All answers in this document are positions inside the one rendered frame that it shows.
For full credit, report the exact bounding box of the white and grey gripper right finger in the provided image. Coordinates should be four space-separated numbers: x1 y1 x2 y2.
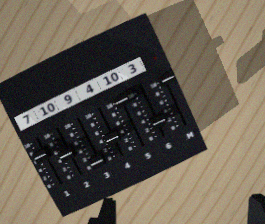
247 194 265 224

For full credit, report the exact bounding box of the black lighting desk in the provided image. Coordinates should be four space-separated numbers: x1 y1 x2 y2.
0 13 207 217

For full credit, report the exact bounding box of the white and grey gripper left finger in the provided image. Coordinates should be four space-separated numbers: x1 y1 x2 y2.
88 198 116 224

